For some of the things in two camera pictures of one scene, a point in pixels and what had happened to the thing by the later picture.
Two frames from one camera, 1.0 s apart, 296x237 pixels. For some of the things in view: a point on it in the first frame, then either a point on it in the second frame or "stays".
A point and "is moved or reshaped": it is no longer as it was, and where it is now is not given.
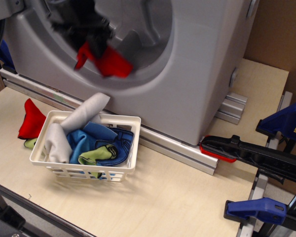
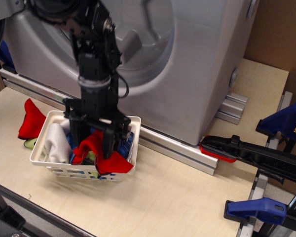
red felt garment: x=108 y=60 is moved or reshaped
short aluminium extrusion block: x=232 y=109 stays
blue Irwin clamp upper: x=289 y=121 stays
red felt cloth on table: x=34 y=120 stays
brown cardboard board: x=278 y=39 stays
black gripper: x=80 y=21 -> x=101 y=103
